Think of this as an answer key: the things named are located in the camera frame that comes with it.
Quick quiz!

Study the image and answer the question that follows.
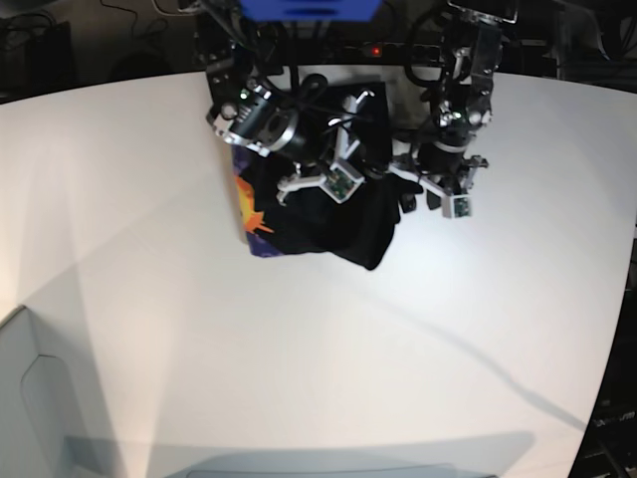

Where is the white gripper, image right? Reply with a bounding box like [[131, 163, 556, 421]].
[[389, 153, 490, 214]]

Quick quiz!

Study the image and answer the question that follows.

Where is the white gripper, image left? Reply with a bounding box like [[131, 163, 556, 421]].
[[277, 89, 391, 204]]

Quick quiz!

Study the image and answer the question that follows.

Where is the black T-shirt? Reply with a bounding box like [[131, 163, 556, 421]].
[[229, 74, 424, 273]]

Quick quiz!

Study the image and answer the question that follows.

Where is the black power strip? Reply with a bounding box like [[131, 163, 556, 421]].
[[342, 43, 440, 63]]

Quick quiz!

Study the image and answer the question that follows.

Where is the blue box overhead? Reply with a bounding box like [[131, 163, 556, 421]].
[[240, 0, 382, 22]]

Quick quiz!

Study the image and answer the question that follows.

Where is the black equipment with white lettering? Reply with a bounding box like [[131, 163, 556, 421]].
[[566, 278, 637, 478]]

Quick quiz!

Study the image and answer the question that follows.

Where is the white side table panel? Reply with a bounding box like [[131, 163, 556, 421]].
[[0, 304, 150, 478]]

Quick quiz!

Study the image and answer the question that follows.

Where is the wrist camera, image left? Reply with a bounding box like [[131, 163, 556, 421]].
[[320, 163, 364, 204]]

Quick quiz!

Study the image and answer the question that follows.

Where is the wrist camera, image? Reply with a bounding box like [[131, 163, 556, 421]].
[[320, 163, 364, 204], [441, 194, 472, 219]]

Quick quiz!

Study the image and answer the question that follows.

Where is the wrist camera, image right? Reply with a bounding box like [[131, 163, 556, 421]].
[[441, 194, 472, 219]]

